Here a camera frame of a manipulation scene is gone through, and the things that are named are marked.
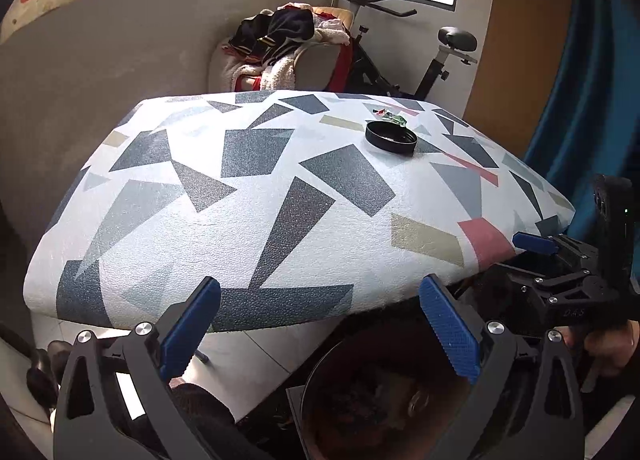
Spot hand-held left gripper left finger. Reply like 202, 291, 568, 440
52, 276, 222, 460

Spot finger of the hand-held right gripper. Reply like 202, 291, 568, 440
491, 263, 592, 312
512, 231, 599, 267

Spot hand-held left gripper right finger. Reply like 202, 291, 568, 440
419, 273, 586, 460

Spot dark round trash bin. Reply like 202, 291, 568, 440
287, 317, 486, 460

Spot person's right hand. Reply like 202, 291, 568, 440
562, 320, 640, 377

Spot geometric patterned table cover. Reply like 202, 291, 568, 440
22, 90, 576, 333

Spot dark slippers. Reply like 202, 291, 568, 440
25, 340, 71, 413

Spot black round lid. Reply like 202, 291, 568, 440
365, 120, 418, 156

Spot green candy wrapper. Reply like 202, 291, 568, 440
372, 108, 408, 128

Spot brown wooden panel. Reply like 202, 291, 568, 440
462, 0, 573, 156

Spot black exercise bike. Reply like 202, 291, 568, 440
320, 0, 478, 101

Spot red cloth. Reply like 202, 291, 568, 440
234, 43, 354, 92

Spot white fleece cloth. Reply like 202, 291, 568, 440
260, 56, 296, 91

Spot beige armchair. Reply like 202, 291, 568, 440
207, 5, 357, 94

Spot white pink cloth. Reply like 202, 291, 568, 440
312, 15, 351, 46

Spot dark jacket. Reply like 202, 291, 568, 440
229, 8, 316, 64

